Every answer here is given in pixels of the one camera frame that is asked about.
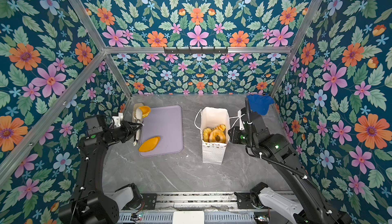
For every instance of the ribbed spiral bread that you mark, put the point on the ribbed spiral bread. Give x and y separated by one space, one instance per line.
221 127

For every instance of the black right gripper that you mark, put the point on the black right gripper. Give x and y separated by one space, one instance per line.
233 136

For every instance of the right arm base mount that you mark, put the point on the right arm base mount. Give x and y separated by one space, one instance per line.
259 197

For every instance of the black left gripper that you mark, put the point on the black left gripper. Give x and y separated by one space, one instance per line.
127 130

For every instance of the white box on rail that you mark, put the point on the white box on rail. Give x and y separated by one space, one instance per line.
188 217

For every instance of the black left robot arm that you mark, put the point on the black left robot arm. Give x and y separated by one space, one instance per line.
89 204

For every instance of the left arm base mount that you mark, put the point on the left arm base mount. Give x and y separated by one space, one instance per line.
129 198

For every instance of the lilac plastic tray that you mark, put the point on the lilac plastic tray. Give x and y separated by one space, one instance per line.
165 123

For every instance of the round yellow bun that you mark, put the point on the round yellow bun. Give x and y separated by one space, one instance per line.
144 111

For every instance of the blue cap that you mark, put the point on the blue cap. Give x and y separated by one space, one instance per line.
260 103

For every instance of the black hook rail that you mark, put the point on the black hook rail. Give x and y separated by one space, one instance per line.
196 50

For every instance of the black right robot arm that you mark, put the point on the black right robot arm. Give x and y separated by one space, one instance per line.
312 207

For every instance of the large orange wedge bread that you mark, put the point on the large orange wedge bread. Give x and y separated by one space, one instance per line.
149 145

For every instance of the white cartoon paper bag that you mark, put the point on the white cartoon paper bag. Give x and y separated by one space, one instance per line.
214 125

